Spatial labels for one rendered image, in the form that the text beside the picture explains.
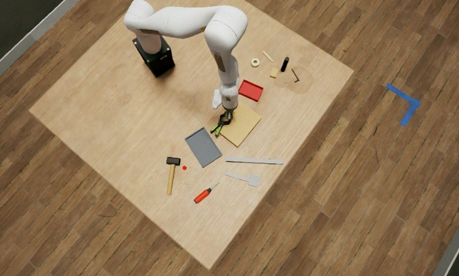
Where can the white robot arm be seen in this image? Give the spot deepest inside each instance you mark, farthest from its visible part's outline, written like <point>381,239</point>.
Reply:
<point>223,26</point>

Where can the black spring clamp with green handles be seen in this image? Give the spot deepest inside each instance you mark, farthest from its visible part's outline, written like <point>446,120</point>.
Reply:
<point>220,125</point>

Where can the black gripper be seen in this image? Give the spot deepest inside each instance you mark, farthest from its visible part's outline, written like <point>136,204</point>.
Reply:
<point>229,112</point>

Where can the black cylinder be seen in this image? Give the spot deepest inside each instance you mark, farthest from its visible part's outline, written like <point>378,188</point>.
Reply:
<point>283,68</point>

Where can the red shallow tray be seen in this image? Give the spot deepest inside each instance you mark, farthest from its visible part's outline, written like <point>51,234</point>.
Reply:
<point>250,90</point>

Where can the red-handled screwdriver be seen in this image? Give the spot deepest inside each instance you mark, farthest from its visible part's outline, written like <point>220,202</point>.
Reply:
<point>203,194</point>

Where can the mallet with black head and wooden handle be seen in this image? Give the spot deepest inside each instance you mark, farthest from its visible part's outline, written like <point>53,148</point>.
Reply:
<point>172,161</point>

